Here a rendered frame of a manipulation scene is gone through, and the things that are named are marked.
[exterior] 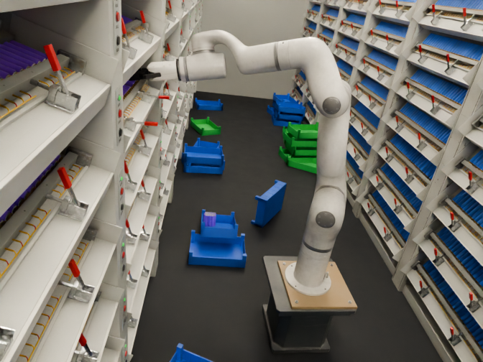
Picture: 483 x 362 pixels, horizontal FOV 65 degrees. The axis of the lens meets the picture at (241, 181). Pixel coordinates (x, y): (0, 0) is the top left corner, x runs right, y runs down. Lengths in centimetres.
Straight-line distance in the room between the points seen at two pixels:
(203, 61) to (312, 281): 91
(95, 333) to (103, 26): 68
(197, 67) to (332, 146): 52
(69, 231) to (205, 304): 124
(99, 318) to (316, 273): 83
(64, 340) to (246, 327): 112
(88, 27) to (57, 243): 38
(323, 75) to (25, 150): 91
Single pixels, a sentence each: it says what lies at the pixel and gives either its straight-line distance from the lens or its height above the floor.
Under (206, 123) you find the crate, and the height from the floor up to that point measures 0.
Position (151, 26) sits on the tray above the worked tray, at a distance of 146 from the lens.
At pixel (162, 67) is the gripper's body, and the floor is 105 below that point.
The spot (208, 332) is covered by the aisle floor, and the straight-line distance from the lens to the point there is 173.
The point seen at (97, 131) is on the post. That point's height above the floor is 102.
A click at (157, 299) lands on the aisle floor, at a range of 186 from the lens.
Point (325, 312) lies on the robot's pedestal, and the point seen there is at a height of 28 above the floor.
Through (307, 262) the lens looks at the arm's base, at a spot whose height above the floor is 42.
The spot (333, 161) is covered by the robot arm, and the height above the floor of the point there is 84.
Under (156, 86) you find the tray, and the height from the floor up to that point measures 94.
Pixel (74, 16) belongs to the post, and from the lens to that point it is 79.
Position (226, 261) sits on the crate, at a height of 3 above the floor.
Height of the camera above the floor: 132
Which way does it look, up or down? 27 degrees down
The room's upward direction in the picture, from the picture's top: 8 degrees clockwise
